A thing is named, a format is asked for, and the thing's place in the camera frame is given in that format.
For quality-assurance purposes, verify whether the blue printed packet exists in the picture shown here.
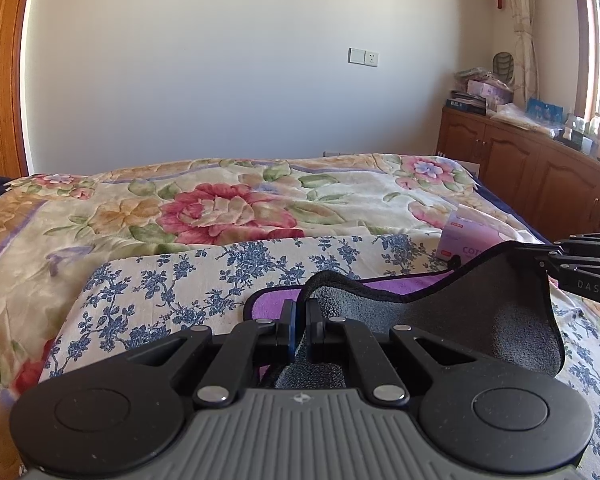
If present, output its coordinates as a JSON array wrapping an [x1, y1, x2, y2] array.
[[526, 97, 565, 124]]

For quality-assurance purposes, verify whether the patterned beige curtain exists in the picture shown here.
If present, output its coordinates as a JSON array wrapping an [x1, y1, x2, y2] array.
[[500, 0, 540, 107]]

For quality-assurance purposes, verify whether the group of small bottles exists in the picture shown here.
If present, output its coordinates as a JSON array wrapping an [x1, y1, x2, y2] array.
[[555, 112, 600, 167]]

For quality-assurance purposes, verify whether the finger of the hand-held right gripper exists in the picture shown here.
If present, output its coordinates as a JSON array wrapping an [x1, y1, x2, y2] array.
[[550, 230, 600, 256], [544, 253, 600, 276]]

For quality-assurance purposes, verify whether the pink tissue pack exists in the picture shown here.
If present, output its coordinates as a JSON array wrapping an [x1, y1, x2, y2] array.
[[439, 204, 512, 261]]

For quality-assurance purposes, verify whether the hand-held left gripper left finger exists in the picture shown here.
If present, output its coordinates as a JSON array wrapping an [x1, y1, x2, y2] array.
[[123, 299, 299, 409]]

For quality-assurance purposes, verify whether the woven hand fan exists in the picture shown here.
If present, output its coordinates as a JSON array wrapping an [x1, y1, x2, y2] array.
[[494, 51, 515, 84]]

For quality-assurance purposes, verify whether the floral plush blanket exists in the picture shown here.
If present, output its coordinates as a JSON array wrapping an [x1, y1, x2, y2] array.
[[0, 154, 600, 480]]

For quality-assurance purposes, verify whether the grey and purple towel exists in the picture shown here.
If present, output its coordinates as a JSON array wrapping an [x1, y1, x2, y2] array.
[[242, 240, 566, 392]]

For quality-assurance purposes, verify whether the white wall socket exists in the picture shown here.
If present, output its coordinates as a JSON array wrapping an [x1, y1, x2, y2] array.
[[348, 47, 380, 68]]

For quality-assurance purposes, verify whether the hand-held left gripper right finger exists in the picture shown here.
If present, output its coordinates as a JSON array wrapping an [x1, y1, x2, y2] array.
[[305, 298, 482, 408]]

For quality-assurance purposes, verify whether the wooden cabinet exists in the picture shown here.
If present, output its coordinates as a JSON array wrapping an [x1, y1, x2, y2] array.
[[437, 106, 600, 247]]

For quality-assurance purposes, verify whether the pile of boxes and packets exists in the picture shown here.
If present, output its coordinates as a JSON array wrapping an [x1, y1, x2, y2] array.
[[445, 66, 515, 114]]

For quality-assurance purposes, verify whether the blue floral bed sheet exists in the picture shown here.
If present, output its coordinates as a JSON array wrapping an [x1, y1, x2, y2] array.
[[39, 233, 600, 480]]

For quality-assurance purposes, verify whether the wooden wardrobe door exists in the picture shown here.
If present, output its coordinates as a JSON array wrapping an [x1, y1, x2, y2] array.
[[0, 0, 37, 182]]

